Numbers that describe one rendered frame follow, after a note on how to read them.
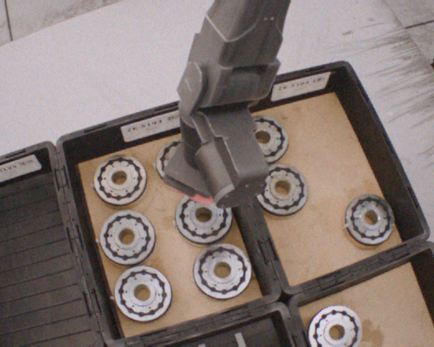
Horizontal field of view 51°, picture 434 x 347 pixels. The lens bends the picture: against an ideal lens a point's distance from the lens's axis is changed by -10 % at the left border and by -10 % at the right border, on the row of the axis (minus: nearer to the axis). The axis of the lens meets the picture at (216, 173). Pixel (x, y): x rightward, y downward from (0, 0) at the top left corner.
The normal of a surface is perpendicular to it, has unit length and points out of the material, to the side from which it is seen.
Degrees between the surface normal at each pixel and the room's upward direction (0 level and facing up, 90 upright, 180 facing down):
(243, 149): 19
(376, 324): 0
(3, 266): 0
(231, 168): 71
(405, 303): 0
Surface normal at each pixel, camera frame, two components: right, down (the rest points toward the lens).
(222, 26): -0.75, 0.07
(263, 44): 0.44, 0.75
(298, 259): 0.03, -0.39
